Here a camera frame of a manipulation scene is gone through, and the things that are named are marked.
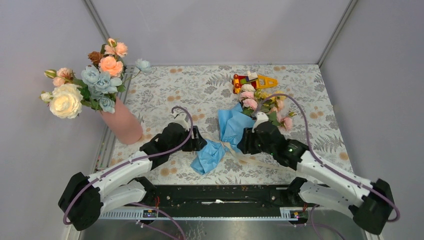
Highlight blue paper bouquet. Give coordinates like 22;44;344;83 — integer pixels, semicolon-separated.
190;83;296;176

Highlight cream ribbon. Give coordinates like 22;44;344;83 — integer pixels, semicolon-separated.
205;133;286;171

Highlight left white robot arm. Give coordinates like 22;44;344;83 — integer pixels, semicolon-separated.
58;112;207;231

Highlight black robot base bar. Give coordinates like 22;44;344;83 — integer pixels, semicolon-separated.
134;183;313;216

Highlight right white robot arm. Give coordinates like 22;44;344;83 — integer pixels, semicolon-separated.
237;112;400;235

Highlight pink ceramic vase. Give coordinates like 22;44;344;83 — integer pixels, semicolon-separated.
100;98;143;145

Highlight flowers in vase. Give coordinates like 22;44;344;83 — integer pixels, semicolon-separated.
39;38;132;119

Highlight floral patterned table mat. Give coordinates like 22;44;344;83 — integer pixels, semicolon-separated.
102;64;352;185

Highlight colourful toy block car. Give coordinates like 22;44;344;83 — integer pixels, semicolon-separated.
231;71;278;94

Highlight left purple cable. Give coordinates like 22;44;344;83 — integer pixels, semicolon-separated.
62;106;195;226

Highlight purple cable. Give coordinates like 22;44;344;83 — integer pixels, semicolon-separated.
253;93;401;223
62;106;195;226

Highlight white slotted cable duct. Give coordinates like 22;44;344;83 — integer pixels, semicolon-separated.
99;206;309;221

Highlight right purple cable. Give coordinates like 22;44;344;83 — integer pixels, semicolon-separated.
253;93;401;223

